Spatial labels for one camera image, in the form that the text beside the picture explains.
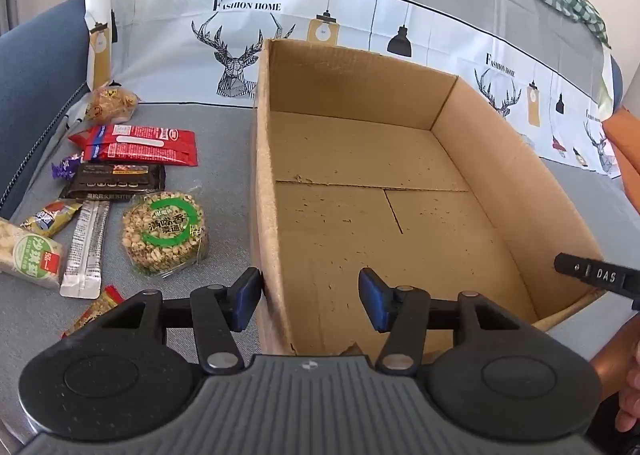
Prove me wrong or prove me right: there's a deer print cloth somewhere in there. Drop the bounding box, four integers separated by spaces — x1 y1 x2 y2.
82 0 621 181

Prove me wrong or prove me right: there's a blue sofa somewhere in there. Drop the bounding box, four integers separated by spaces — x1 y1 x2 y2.
0 0 93 216

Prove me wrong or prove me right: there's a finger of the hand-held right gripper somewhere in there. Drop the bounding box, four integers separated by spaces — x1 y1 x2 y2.
554 252 640 297

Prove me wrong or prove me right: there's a dark brown cracker packet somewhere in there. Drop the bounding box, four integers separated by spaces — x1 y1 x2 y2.
59 162 167 203

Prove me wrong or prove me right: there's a round puffed rice cake packet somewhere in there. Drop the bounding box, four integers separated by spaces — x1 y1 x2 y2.
120 190 210 278

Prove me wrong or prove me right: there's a red and yellow snack packet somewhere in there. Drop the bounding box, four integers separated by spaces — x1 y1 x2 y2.
60 285 126 340

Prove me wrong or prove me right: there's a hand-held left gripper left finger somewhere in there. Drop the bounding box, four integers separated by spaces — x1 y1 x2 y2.
107 267 264 372

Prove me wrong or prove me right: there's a white stick packet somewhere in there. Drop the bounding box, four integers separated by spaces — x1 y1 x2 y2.
59 199 112 299

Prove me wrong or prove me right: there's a purple snack packet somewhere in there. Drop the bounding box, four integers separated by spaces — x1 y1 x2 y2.
51 152 83 182

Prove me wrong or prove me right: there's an orange cushion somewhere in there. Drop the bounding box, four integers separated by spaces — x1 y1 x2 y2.
601 105 640 213

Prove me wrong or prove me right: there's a yellow and blue snack packet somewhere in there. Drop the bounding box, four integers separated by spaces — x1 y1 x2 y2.
19 200 83 236

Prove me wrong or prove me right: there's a person's right hand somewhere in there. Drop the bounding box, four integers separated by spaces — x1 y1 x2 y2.
589 320 640 433

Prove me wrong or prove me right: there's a tan peanut candy bag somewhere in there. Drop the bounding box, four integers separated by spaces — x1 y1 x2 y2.
84 86 141 125

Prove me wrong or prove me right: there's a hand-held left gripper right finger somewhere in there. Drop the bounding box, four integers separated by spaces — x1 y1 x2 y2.
358 267 521 377

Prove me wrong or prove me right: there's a green label rice cracker packet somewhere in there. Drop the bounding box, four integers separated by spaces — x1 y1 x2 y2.
0 218 66 290

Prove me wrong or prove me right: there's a cardboard box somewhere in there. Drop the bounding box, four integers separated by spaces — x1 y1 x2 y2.
252 38 608 358

